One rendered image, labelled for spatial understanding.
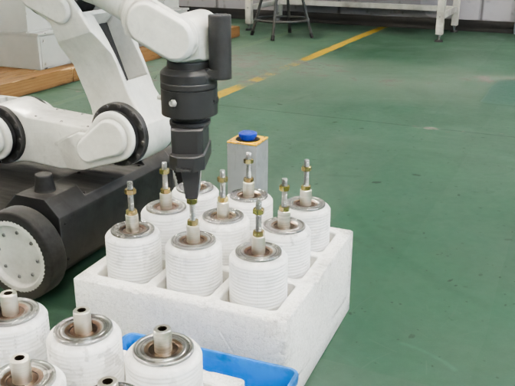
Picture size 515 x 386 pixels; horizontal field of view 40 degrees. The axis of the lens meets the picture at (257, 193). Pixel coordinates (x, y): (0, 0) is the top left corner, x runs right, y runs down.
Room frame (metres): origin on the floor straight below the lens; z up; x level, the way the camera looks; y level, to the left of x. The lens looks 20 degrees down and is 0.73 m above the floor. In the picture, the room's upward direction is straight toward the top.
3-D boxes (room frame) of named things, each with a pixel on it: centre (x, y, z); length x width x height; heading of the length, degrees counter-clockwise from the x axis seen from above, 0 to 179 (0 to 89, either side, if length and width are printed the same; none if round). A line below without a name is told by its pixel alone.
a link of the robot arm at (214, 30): (1.09, 0.09, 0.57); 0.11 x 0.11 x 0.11; 73
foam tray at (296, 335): (1.19, 0.06, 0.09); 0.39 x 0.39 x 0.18; 68
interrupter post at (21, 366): (0.69, 0.27, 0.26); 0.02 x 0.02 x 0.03
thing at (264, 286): (1.04, 0.00, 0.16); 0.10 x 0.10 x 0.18
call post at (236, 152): (1.49, 0.02, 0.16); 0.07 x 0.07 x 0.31; 68
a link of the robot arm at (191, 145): (1.09, 0.11, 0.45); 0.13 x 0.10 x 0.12; 177
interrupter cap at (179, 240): (1.09, 0.11, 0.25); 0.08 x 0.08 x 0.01
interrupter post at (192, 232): (1.09, 0.11, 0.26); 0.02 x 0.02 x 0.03
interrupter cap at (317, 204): (1.26, -0.09, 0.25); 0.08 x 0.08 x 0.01
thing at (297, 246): (1.15, -0.05, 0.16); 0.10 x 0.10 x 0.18
